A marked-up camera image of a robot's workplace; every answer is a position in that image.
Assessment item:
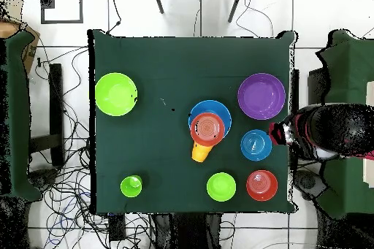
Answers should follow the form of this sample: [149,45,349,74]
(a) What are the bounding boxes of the large blue bowl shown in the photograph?
[188,99,232,139]

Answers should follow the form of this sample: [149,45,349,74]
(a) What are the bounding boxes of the orange bowl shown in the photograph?
[189,112,226,148]
[245,169,279,202]

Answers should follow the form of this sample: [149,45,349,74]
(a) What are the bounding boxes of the orange-yellow stepped cup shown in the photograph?
[191,141,213,164]

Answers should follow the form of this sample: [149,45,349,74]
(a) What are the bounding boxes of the small blue bowl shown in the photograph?
[240,129,273,162]

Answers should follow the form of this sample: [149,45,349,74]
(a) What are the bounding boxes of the purple bowl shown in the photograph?
[237,72,286,120]

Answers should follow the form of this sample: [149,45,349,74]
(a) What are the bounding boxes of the grey stand base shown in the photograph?
[27,168,59,192]
[293,169,328,201]

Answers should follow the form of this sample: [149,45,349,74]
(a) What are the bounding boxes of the black box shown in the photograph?
[306,67,329,107]

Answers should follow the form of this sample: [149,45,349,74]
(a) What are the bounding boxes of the small light green bowl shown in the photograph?
[206,172,237,202]

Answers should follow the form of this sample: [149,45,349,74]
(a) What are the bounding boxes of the green cloth side table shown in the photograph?
[315,29,374,221]
[0,31,42,202]

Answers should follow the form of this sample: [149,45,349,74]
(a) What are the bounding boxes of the dark green tablecloth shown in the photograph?
[88,28,297,215]

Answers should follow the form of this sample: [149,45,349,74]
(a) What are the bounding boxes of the black tripod leg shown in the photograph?
[227,0,246,24]
[151,0,165,15]

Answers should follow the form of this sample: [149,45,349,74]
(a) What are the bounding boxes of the green stepped cup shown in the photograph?
[120,175,143,199]

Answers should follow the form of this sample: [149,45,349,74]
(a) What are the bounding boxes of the large green bowl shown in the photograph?
[94,72,138,118]

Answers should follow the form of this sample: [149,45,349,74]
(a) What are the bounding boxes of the black floor stand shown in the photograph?
[28,63,66,168]

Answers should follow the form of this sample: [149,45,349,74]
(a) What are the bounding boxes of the brown cardboard box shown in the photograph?
[0,20,41,72]

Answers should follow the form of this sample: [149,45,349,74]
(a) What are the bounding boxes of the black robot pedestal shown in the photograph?
[151,212,224,249]

